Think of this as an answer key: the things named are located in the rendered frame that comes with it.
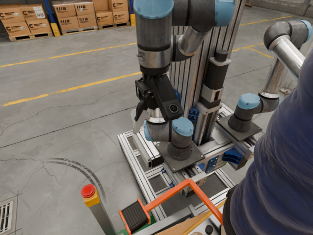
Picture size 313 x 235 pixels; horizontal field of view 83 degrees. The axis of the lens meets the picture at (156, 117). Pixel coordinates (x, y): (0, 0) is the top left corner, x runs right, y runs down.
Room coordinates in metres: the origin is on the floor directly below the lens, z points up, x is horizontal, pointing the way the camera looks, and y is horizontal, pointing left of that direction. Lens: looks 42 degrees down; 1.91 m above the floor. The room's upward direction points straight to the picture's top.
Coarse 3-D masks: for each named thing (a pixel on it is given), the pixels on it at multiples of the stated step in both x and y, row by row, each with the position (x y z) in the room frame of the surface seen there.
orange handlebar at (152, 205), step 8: (184, 184) 0.36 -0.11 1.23; (192, 184) 0.36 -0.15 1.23; (168, 192) 0.32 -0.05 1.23; (176, 192) 0.33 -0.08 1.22; (200, 192) 0.32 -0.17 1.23; (160, 200) 0.29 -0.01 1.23; (208, 200) 0.29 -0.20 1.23; (152, 208) 0.27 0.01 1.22; (216, 208) 0.26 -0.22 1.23; (216, 216) 0.24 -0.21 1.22
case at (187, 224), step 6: (198, 216) 0.33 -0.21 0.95; (186, 222) 0.30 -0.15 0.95; (192, 222) 0.30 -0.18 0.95; (168, 228) 0.28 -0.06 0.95; (174, 228) 0.28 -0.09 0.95; (180, 228) 0.28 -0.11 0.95; (186, 228) 0.28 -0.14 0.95; (156, 234) 0.26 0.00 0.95; (162, 234) 0.26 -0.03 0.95; (168, 234) 0.26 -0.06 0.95; (174, 234) 0.26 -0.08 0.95; (180, 234) 0.26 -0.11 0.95
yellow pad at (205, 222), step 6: (222, 204) 0.33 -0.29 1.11; (204, 216) 0.28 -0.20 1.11; (198, 222) 0.25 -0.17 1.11; (204, 222) 0.25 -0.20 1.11; (210, 222) 0.25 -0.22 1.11; (192, 228) 0.23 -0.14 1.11; (198, 228) 0.23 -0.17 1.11; (204, 228) 0.23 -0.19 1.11; (210, 228) 0.22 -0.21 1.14; (216, 228) 0.23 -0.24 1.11; (186, 234) 0.21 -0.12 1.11; (204, 234) 0.21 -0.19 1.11; (210, 234) 0.21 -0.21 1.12; (216, 234) 0.21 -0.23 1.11
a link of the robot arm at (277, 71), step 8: (296, 24) 0.94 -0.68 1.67; (304, 24) 0.95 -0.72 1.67; (296, 32) 0.91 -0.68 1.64; (304, 32) 0.92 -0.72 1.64; (296, 40) 0.92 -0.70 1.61; (304, 40) 0.93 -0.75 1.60; (272, 64) 0.96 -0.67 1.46; (280, 64) 0.92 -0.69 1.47; (272, 72) 0.94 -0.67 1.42; (280, 72) 0.91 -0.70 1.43; (272, 80) 0.92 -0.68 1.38; (280, 80) 0.91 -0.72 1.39; (264, 88) 0.94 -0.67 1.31; (272, 88) 0.91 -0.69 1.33; (264, 96) 0.90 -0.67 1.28; (272, 96) 0.89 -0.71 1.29; (264, 104) 0.87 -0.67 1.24; (272, 104) 0.88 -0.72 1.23; (264, 112) 0.88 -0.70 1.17
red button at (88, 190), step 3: (84, 186) 0.45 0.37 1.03; (87, 186) 0.44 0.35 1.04; (90, 186) 0.44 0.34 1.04; (93, 186) 0.45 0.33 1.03; (84, 189) 0.43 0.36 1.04; (87, 189) 0.43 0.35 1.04; (90, 189) 0.43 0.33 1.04; (93, 189) 0.43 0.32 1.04; (81, 192) 0.41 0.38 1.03; (84, 192) 0.41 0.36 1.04; (87, 192) 0.41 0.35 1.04; (90, 192) 0.41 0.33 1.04; (93, 192) 0.41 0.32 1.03; (84, 195) 0.40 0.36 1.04; (87, 195) 0.40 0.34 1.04; (90, 195) 0.40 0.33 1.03
